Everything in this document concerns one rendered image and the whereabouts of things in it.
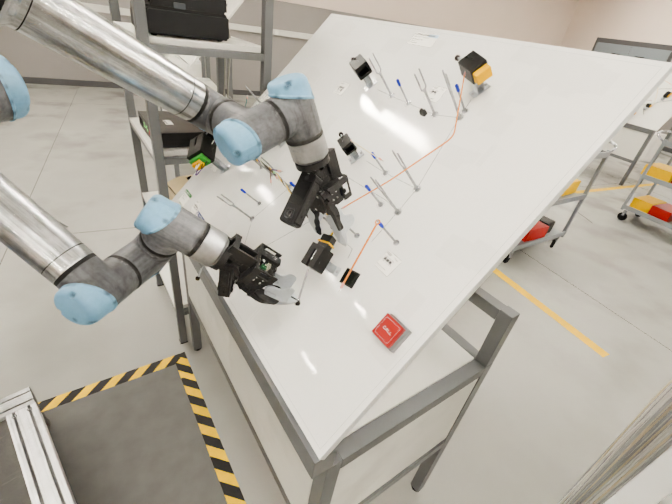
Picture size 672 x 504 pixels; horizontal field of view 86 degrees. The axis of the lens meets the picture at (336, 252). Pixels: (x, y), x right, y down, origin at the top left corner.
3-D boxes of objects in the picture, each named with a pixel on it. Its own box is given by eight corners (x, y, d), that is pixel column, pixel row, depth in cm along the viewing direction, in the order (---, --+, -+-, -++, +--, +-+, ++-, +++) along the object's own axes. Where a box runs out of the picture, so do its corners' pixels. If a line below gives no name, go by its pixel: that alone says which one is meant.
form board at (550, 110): (171, 206, 149) (168, 204, 147) (333, 17, 146) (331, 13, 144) (324, 460, 72) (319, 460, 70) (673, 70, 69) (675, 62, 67)
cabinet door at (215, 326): (229, 380, 136) (226, 302, 114) (188, 295, 171) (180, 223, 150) (234, 378, 137) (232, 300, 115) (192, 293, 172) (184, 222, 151)
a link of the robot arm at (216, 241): (184, 264, 68) (196, 234, 74) (205, 275, 71) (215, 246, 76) (204, 244, 64) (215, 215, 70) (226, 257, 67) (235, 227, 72)
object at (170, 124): (156, 150, 144) (153, 133, 140) (138, 125, 167) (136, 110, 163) (235, 145, 161) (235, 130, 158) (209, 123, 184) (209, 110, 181)
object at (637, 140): (621, 185, 574) (690, 72, 485) (556, 159, 660) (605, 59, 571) (644, 183, 605) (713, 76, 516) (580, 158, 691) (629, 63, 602)
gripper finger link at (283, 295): (309, 303, 78) (275, 283, 73) (291, 314, 81) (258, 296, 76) (310, 291, 80) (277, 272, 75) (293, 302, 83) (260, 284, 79)
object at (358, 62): (366, 69, 116) (353, 45, 109) (380, 84, 110) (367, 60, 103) (355, 78, 117) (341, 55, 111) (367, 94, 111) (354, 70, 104)
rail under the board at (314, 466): (311, 480, 74) (314, 464, 70) (167, 219, 150) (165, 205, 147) (333, 466, 76) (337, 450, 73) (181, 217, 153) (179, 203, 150)
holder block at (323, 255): (310, 268, 86) (300, 261, 83) (322, 248, 87) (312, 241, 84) (321, 274, 83) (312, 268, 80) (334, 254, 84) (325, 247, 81)
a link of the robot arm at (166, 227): (141, 209, 69) (161, 182, 64) (193, 238, 74) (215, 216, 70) (123, 236, 63) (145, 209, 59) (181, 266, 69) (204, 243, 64)
